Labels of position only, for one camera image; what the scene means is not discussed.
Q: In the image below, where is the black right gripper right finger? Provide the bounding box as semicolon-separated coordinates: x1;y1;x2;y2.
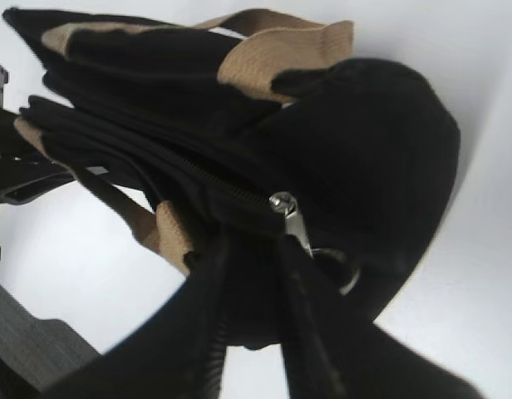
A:
280;235;481;398

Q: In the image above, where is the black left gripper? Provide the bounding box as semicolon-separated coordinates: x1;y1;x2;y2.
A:
0;65;73;260

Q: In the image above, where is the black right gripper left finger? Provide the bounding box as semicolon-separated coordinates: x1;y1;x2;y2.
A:
43;240;230;398

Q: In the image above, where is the silver zipper pull with ring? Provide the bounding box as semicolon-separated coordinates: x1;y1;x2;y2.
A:
268;191;361;296

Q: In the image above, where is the black bag with tan straps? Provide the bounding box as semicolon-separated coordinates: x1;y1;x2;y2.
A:
2;7;460;349

